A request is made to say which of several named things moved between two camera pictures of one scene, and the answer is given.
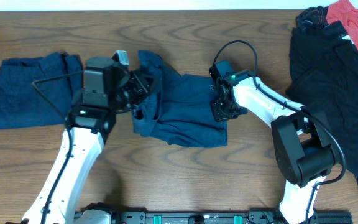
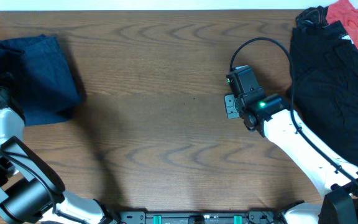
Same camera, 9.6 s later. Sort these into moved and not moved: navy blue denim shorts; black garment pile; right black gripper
Moved: right black gripper; navy blue denim shorts
Not moved: black garment pile
